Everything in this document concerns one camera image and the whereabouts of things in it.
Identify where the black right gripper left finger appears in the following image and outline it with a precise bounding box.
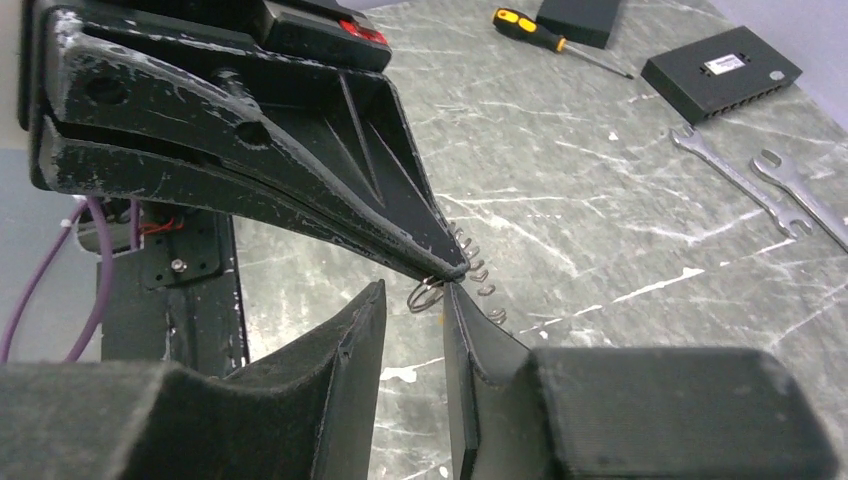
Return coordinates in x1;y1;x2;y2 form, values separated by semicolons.
1;281;387;479

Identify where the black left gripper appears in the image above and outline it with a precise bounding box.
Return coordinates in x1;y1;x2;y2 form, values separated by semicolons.
29;1;469;281

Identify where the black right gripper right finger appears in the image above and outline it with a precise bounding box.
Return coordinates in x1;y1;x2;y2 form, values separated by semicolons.
444;283;839;479

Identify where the small silver wrench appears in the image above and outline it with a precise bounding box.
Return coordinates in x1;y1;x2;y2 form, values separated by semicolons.
669;125;812;240

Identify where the yellow black screwdriver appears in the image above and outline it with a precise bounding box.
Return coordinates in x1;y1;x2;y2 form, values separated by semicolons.
492;8;635;80

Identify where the large silver wrench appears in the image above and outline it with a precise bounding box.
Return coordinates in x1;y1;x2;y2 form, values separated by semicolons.
750;149;847;251

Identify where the flat black box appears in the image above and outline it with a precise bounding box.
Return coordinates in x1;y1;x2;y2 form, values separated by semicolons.
536;0;622;49

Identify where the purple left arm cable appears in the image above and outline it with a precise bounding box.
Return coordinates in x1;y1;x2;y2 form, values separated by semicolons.
0;197;142;364

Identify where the black network switch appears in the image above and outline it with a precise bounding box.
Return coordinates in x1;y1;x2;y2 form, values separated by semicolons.
641;26;802;125

